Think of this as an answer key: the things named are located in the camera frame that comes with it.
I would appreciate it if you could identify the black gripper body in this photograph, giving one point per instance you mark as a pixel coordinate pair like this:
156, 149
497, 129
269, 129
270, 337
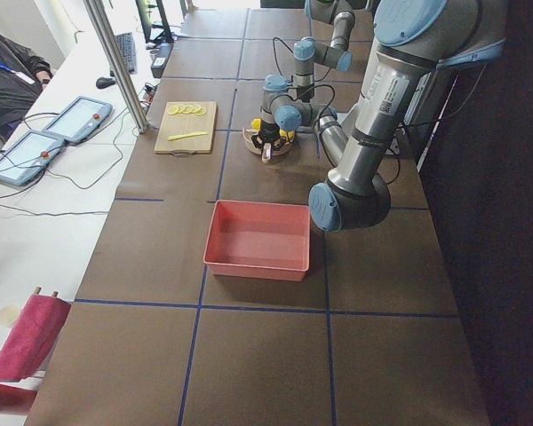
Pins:
268, 131

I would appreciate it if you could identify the beige plastic dustpan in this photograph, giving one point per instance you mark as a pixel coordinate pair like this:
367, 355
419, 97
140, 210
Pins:
265, 157

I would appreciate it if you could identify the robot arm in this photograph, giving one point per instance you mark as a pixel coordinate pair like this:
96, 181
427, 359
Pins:
411, 39
308, 52

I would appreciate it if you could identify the pink plastic bin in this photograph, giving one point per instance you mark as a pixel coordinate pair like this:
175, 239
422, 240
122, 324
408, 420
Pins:
259, 240

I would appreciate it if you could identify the bamboo cutting board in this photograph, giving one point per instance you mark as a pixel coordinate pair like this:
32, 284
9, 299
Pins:
185, 123

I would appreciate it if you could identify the yellow plastic knife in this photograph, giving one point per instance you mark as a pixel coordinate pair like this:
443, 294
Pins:
192, 134

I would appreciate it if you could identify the black power box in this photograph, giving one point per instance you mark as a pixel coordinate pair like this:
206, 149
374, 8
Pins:
160, 56

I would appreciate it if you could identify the black keyboard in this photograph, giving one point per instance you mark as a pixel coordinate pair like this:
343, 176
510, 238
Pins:
127, 50

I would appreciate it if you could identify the black computer mouse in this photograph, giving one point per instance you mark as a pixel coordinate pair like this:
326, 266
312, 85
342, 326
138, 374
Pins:
104, 82

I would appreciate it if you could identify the far teach pendant tablet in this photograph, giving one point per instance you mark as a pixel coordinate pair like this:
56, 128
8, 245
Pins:
79, 119

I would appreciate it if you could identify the teach pendant tablet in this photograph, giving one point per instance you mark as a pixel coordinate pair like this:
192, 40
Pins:
79, 119
27, 157

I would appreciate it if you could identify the near teach pendant tablet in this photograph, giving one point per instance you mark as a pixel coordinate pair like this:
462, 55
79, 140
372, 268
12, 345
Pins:
27, 157

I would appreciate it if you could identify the seated person dark jacket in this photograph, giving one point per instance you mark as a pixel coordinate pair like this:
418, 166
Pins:
24, 75

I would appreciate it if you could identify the red towel roll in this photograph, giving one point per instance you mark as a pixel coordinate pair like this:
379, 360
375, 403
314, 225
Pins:
32, 337

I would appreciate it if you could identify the aluminium frame post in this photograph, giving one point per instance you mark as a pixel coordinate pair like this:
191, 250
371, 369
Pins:
104, 31

